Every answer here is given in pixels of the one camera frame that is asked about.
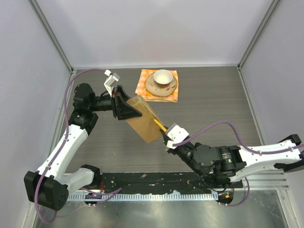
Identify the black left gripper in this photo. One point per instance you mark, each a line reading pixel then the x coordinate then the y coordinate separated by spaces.
pixel 122 109

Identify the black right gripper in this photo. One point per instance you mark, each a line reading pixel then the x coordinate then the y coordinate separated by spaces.
pixel 166 137

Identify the yellow utility knife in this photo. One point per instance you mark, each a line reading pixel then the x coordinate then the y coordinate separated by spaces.
pixel 160 125

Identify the brown cardboard express box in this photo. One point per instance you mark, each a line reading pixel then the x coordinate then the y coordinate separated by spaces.
pixel 144 125

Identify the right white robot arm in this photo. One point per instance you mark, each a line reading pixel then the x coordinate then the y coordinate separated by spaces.
pixel 221 166

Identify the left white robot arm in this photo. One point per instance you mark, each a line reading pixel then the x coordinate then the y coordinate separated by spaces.
pixel 48 186

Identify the orange checkered cloth napkin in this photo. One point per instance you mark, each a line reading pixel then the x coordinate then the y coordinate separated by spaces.
pixel 140 89

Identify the beige floral saucer plate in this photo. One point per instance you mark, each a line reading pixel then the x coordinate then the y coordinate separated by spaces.
pixel 160 90

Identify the white ceramic tea cup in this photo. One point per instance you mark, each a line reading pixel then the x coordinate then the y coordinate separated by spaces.
pixel 163 77

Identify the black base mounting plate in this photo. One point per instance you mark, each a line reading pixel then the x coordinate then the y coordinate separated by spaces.
pixel 156 183

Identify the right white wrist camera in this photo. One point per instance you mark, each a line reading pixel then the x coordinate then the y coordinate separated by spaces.
pixel 176 133

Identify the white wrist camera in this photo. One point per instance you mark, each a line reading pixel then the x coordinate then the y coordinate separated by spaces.
pixel 110 82
pixel 176 133

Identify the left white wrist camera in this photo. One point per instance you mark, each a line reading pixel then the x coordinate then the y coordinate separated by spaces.
pixel 110 82

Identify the slotted grey cable duct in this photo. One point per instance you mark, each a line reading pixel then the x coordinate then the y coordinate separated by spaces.
pixel 175 196

